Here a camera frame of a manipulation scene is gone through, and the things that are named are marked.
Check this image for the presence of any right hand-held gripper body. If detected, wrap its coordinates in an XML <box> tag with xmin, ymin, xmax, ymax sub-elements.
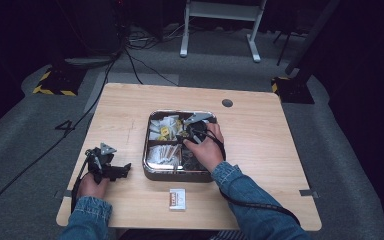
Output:
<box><xmin>183</xmin><ymin>112</ymin><xmax>215</xmax><ymax>145</ymax></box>

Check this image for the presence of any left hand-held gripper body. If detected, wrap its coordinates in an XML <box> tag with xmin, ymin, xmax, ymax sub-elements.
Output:
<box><xmin>85</xmin><ymin>142</ymin><xmax>118</xmax><ymax>185</ymax></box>

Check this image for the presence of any square divided metal tin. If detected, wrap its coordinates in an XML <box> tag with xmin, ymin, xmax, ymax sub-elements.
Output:
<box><xmin>141</xmin><ymin>109</ymin><xmax>222</xmax><ymax>184</ymax></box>

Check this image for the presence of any single white red-label sachet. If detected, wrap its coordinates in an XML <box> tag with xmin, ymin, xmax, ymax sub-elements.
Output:
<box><xmin>168</xmin><ymin>187</ymin><xmax>187</xmax><ymax>211</ymax></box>

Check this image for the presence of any person's right hand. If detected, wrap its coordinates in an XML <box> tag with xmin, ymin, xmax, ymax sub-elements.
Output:
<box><xmin>183</xmin><ymin>123</ymin><xmax>226</xmax><ymax>174</ymax></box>

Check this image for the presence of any person's left hand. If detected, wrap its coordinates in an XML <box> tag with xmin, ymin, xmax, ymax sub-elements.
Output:
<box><xmin>76</xmin><ymin>172</ymin><xmax>111</xmax><ymax>200</ymax></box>

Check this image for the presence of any pile of white yellow packets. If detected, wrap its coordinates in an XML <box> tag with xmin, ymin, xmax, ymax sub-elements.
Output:
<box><xmin>148</xmin><ymin>114</ymin><xmax>184</xmax><ymax>142</ymax></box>

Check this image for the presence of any pile of brown white sticks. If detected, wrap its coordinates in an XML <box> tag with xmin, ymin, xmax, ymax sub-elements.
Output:
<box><xmin>145</xmin><ymin>143</ymin><xmax>183</xmax><ymax>170</ymax></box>

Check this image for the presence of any yellow black striped stand base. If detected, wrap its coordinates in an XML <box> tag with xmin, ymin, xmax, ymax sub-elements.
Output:
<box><xmin>32</xmin><ymin>66</ymin><xmax>88</xmax><ymax>97</ymax></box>
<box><xmin>270</xmin><ymin>75</ymin><xmax>316</xmax><ymax>105</ymax></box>

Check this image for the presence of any person's striped clothing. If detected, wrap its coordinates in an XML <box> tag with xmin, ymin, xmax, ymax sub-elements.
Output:
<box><xmin>209</xmin><ymin>230</ymin><xmax>248</xmax><ymax>240</ymax></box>

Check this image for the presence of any black tripod stand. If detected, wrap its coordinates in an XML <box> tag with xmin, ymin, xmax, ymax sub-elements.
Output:
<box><xmin>272</xmin><ymin>29</ymin><xmax>303</xmax><ymax>67</ymax></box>

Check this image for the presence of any left hand-held gripper cable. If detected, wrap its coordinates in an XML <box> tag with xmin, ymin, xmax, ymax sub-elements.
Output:
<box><xmin>70</xmin><ymin>149</ymin><xmax>96</xmax><ymax>214</ymax></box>

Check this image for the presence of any grey table edge bracket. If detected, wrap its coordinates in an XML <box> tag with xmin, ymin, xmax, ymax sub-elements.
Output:
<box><xmin>54</xmin><ymin>189</ymin><xmax>76</xmax><ymax>200</ymax></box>
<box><xmin>298</xmin><ymin>188</ymin><xmax>320</xmax><ymax>200</ymax></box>

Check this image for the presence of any long black floor cable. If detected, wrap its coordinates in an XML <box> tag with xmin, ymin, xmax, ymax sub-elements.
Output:
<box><xmin>0</xmin><ymin>49</ymin><xmax>123</xmax><ymax>224</ymax></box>

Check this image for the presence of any thin black floor cable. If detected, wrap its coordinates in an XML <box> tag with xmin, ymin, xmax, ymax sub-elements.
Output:
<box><xmin>124</xmin><ymin>49</ymin><xmax>180</xmax><ymax>87</ymax></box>

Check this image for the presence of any tangle of cables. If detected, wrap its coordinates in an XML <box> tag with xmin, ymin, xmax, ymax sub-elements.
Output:
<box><xmin>125</xmin><ymin>22</ymin><xmax>189</xmax><ymax>52</ymax></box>

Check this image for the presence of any white metal desk frame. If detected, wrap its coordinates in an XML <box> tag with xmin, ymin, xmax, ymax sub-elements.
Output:
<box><xmin>179</xmin><ymin>0</ymin><xmax>268</xmax><ymax>64</ymax></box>

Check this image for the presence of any dark slanted metal post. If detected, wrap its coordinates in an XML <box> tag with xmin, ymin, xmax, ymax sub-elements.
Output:
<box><xmin>284</xmin><ymin>0</ymin><xmax>342</xmax><ymax>76</ymax></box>

